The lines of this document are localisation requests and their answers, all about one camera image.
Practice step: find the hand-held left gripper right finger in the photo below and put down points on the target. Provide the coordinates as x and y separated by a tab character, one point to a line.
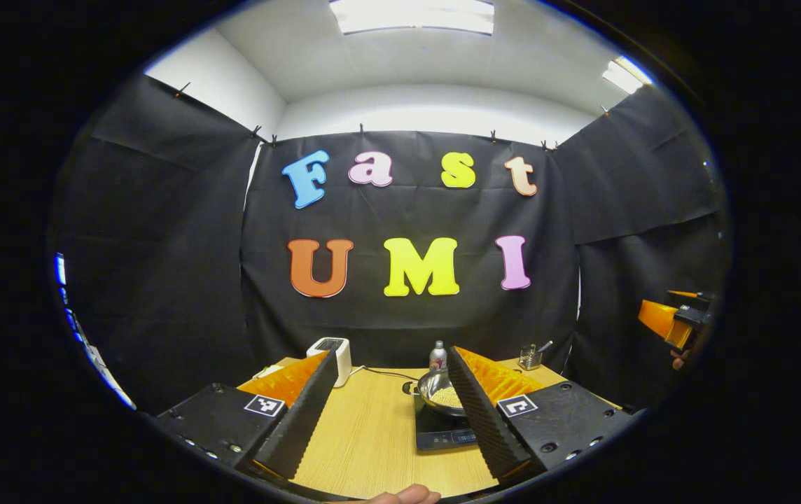
477	420

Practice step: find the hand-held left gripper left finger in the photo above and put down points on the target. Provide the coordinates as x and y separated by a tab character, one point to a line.
306	420

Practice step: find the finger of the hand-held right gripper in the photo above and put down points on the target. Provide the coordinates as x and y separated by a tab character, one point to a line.
682	294
659	318

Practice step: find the black induction cooktop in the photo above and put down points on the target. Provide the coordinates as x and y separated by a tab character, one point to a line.
435	430

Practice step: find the pile of soybeans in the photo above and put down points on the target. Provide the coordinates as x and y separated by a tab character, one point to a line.
446	397

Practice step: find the green plate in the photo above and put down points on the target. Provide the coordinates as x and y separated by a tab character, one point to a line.
271	371

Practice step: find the white toaster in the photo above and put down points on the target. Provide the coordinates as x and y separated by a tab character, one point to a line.
337	357

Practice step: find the silver bottle with pink label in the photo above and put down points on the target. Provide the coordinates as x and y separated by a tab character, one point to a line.
437	357

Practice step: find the ceiling light panel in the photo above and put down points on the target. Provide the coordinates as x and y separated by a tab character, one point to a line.
411	15
626	73

